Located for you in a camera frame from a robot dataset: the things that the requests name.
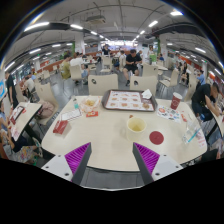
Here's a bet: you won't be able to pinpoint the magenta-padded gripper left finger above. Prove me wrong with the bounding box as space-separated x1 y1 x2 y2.
41 142 93 186

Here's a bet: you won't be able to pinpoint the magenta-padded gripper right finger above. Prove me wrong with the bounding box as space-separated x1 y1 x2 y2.
132 142 184 186

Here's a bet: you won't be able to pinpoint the flat round red coaster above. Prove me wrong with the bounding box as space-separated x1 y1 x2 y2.
148 130 165 146

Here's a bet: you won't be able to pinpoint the cream plastic cup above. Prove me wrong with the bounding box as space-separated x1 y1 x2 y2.
125 116 148 143

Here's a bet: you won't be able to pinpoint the white paper receipt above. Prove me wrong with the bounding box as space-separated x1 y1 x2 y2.
59 108 83 122

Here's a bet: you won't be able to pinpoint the colourful printed flyer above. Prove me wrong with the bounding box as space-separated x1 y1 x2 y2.
156 104 183 124

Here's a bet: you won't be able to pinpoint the clear plastic bag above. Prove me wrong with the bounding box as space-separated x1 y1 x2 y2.
181 119 208 148

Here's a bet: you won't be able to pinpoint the crumpled food wrapper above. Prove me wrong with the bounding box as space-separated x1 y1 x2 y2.
79 95 102 114

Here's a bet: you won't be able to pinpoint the brown food tray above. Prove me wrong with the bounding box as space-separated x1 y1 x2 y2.
101 89 158 113

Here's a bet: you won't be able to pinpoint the red paper cup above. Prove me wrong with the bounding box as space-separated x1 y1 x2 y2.
170 92 184 111

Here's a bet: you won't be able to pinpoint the beige dining table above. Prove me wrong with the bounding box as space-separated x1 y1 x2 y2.
8 101 43 141
209 109 224 138

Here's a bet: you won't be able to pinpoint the white napkin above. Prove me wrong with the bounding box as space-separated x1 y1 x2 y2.
141 88 153 100

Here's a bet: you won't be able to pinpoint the beige chair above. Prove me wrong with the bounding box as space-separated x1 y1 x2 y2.
87 73 119 97
129 75 158 98

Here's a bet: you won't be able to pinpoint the beige chairs group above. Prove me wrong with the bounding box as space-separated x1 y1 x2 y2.
33 54 201 98

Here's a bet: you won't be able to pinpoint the ceiling lights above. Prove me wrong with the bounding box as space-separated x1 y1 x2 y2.
4 9 224 78

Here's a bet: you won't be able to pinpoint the ceiling air conditioner unit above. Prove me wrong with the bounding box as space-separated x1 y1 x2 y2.
85 14 107 25

